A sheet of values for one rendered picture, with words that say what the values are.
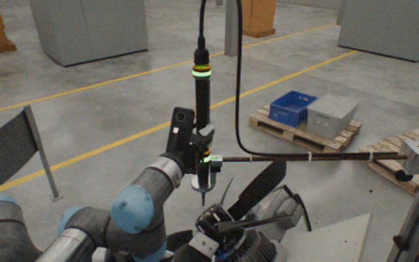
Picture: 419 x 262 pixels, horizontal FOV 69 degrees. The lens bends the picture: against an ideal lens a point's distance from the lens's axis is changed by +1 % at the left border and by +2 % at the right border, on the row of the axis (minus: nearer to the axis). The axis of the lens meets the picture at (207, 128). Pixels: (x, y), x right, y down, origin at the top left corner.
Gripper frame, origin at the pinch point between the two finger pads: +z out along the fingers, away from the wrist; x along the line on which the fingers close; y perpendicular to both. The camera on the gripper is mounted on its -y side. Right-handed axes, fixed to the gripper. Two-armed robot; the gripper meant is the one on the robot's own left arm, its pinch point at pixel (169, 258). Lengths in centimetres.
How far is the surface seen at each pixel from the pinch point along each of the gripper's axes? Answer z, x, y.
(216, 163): 14.9, -36.3, -1.6
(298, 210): 51, 1, 23
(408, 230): 79, -7, 0
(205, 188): 11.7, -28.5, -2.1
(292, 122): 134, 68, 267
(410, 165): 69, -36, -5
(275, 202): 43, 1, 28
